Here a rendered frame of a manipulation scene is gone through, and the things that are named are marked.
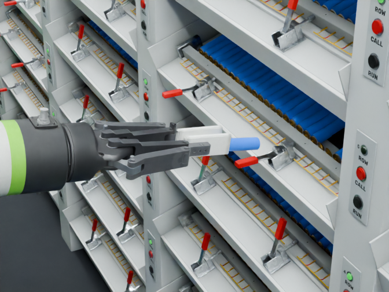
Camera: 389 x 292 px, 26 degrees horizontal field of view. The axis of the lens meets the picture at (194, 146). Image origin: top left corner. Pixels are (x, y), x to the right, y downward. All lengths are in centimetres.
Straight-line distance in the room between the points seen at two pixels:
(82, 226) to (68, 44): 59
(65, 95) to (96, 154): 136
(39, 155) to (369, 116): 40
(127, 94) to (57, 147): 94
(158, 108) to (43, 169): 69
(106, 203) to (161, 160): 123
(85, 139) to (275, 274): 49
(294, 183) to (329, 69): 21
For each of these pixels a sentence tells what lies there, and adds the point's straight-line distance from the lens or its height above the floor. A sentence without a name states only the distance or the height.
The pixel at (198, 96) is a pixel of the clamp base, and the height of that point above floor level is 91.
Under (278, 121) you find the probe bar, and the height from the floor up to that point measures 95.
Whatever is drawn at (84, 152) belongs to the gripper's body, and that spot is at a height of 106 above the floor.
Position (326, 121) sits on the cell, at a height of 96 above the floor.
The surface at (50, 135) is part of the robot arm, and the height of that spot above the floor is 109.
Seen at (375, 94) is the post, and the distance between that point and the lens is 103.
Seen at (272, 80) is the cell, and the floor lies 96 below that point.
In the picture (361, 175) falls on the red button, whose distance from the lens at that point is 108.
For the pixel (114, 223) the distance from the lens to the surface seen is 222.
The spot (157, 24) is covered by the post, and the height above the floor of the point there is 99.
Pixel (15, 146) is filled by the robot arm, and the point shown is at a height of 109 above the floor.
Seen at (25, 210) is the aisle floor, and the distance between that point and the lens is 289.
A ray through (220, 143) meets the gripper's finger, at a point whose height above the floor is 101.
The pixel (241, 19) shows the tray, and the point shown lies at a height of 110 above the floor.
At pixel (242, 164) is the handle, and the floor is 93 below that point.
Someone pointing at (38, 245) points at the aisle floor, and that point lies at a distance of 272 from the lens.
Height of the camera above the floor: 157
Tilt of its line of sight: 29 degrees down
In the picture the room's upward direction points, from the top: straight up
